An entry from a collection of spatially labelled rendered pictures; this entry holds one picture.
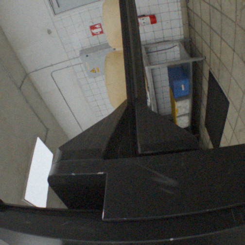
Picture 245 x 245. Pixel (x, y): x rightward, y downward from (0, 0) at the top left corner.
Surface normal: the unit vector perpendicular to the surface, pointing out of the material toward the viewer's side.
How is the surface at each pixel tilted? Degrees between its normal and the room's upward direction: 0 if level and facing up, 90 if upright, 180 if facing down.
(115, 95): 86
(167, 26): 90
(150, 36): 90
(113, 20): 87
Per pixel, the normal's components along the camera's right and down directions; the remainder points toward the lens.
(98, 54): 0.06, 0.74
